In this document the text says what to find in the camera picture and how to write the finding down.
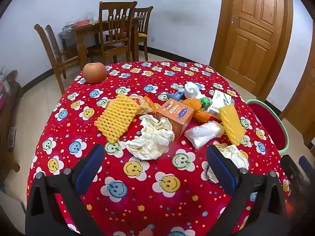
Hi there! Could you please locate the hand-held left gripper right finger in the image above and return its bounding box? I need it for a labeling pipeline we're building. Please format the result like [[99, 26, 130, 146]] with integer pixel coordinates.
[[205, 145, 287, 236]]

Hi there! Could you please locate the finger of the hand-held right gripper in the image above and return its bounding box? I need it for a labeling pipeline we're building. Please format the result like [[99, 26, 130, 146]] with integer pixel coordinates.
[[281, 154, 307, 195], [298, 156, 315, 177]]

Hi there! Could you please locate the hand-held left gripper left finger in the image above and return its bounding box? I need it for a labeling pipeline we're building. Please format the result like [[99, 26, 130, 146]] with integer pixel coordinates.
[[25, 144, 106, 236]]

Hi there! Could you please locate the small white paper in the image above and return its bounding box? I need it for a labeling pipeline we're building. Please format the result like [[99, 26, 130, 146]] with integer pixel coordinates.
[[207, 145, 249, 183]]

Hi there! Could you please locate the small yellow foam net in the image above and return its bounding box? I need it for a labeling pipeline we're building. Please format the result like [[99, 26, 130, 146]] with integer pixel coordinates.
[[219, 103, 246, 146]]

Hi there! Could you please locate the red bin green rim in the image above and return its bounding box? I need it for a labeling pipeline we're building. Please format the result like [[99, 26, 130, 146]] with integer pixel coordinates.
[[246, 99, 290, 156]]

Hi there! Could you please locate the large white paper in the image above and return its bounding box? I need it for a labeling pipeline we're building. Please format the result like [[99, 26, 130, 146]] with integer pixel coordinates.
[[124, 114, 176, 160]]

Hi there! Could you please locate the white plastic bag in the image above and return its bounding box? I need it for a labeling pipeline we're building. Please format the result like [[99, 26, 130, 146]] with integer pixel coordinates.
[[184, 122, 225, 150]]

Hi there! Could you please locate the wooden panel door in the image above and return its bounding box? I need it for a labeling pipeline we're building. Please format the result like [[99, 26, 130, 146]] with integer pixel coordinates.
[[209, 0, 294, 100], [281, 74, 315, 149]]

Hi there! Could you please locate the large yellow foam net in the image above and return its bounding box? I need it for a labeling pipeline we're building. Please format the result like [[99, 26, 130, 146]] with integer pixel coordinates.
[[94, 93, 141, 143]]

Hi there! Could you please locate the red printed tablecloth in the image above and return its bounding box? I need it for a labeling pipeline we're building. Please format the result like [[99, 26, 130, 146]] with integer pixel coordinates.
[[27, 61, 291, 236]]

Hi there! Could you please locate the white and green box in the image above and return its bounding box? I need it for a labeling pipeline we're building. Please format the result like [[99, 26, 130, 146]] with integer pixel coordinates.
[[205, 90, 232, 120]]

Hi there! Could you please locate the orange cardboard box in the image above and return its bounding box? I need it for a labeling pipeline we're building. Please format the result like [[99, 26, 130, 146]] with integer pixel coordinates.
[[155, 98, 195, 141]]

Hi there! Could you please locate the white crumpled cloth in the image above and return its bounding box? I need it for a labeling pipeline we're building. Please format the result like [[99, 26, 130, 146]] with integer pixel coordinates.
[[184, 81, 203, 100]]

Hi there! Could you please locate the clear orange snack packet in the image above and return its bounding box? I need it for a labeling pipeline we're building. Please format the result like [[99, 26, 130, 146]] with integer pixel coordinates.
[[129, 95, 158, 115]]

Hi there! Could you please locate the light blue plastic piece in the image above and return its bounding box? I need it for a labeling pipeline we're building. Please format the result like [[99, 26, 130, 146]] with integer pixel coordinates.
[[165, 90, 185, 102]]

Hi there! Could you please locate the red apple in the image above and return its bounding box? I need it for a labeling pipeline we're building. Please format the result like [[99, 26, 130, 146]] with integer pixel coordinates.
[[82, 62, 108, 84]]

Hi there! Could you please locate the dark wooden furniture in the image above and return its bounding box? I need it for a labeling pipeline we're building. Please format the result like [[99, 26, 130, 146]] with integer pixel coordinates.
[[0, 70, 24, 185]]

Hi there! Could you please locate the wooden dining table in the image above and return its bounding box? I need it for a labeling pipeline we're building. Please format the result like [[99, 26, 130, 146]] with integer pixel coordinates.
[[59, 17, 141, 70]]

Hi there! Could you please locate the tall wooden chair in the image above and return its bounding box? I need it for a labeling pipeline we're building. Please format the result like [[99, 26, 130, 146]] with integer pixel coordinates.
[[87, 1, 137, 65]]

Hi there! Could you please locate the wooden chair yellow cushion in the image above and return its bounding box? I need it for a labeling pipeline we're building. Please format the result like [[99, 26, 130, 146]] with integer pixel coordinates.
[[133, 6, 153, 61]]

